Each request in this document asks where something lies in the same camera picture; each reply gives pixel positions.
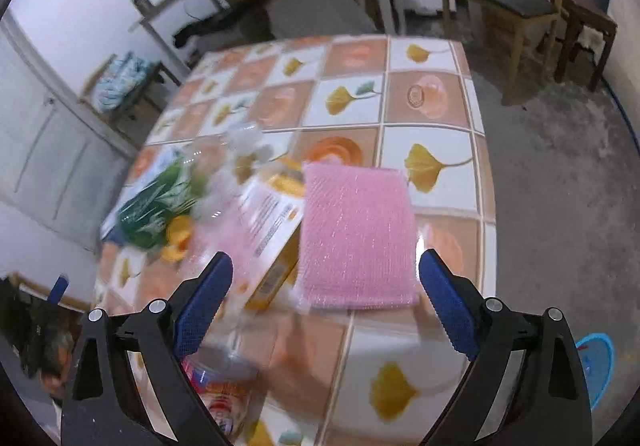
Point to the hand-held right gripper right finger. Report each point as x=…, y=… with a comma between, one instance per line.
x=447, y=306

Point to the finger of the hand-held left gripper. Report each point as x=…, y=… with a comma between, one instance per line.
x=59, y=287

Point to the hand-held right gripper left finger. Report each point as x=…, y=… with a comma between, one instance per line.
x=202, y=306

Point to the red drink can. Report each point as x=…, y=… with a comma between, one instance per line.
x=220, y=396

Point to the yellow white carton box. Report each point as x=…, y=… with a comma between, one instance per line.
x=272, y=226

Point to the green plastic bottle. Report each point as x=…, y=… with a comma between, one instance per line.
x=150, y=211

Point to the pink scouring cloth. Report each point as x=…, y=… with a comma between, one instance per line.
x=355, y=236

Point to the blue plastic waste basket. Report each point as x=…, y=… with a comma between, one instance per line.
x=597, y=366

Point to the white door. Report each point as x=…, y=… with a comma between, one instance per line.
x=50, y=140

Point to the floral cushion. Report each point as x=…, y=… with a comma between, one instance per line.
x=120, y=80

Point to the floral tile tablecloth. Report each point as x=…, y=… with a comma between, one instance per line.
x=430, y=90

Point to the wooden chair with cushion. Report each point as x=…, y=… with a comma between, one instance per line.
x=150, y=75

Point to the black clothing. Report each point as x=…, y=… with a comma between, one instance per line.
x=210, y=28

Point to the dark wooden stool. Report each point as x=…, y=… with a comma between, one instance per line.
x=590, y=10

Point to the white mattress blue edge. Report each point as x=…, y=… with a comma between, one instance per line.
x=625, y=25

